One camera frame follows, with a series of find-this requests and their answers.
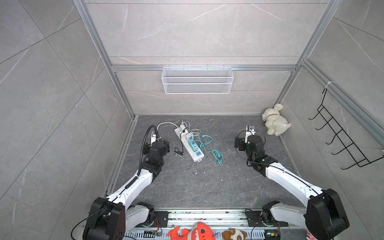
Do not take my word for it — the teal cable bundle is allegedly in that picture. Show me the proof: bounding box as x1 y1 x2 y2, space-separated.
194 134 225 165

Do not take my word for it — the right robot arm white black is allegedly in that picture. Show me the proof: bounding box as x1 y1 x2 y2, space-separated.
234 132 350 240

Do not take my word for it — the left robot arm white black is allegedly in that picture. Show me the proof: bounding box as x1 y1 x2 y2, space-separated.
83 140 170 240

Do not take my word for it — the white plush bear toy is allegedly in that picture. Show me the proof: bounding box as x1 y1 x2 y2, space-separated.
262 104 291 136

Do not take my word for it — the white power strip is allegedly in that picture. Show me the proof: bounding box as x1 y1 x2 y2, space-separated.
175 124 205 162

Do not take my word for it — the red plush toy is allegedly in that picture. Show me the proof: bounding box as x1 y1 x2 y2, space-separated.
167 222 216 240

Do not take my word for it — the brown dog plush toy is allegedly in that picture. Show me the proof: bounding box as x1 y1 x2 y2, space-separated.
222 229 248 240

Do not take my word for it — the pink plush toy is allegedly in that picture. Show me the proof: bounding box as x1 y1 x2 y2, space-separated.
306 231 318 240

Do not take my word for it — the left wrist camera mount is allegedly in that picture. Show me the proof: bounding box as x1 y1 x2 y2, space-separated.
151 130 161 146

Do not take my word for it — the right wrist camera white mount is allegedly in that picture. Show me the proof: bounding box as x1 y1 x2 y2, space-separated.
245 125 256 143

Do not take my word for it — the black thin cable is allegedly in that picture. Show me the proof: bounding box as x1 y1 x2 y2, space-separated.
173 131 185 157

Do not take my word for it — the white power strip cord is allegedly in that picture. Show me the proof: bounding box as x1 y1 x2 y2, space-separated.
155 121 180 133

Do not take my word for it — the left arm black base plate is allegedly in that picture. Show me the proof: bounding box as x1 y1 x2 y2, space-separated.
135 211 170 228

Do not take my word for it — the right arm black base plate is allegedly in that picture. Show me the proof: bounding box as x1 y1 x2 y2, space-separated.
244 209 289 227

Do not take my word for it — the white wire mesh basket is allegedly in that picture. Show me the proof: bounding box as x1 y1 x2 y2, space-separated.
162 67 234 95

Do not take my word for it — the black wire hook rack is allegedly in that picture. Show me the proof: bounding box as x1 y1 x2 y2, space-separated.
308 89 384 171

